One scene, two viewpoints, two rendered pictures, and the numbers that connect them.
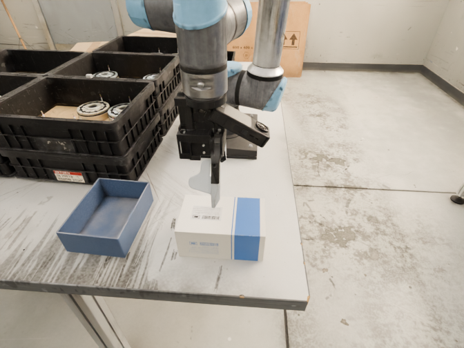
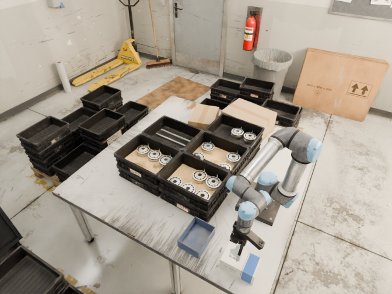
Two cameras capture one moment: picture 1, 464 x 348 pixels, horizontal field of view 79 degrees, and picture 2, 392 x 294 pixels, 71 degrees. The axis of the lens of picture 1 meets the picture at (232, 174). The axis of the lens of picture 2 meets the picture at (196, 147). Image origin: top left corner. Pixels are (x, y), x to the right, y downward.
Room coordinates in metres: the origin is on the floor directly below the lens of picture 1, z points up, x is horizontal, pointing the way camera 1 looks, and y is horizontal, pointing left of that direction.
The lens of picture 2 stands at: (-0.33, -0.06, 2.23)
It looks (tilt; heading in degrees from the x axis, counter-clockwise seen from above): 40 degrees down; 25
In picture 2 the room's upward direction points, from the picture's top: 1 degrees clockwise
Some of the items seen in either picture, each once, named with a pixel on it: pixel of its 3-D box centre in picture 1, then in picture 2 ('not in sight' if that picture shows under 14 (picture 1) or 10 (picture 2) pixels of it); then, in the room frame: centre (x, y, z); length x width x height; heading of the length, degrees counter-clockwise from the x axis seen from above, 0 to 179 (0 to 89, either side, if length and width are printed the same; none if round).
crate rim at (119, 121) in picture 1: (75, 99); (194, 175); (0.81, 0.47, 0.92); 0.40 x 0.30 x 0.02; 82
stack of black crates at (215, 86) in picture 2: not in sight; (226, 97); (2.88, 0.95, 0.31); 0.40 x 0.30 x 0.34; 86
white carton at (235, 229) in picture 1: (222, 226); (240, 263); (0.46, 0.02, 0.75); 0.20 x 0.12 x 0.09; 86
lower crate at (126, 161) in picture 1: (91, 143); (193, 191); (0.81, 0.47, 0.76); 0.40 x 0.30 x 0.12; 82
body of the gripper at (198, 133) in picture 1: (203, 124); (241, 233); (0.46, 0.05, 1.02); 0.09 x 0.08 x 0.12; 86
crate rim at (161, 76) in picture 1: (119, 68); (216, 150); (1.10, 0.43, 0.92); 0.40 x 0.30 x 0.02; 82
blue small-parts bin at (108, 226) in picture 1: (110, 214); (196, 236); (0.51, 0.31, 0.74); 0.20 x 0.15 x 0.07; 173
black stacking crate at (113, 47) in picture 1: (149, 58); (234, 135); (1.40, 0.39, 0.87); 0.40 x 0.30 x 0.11; 82
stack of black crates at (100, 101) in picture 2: not in sight; (105, 109); (1.82, 2.18, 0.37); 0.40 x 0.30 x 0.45; 176
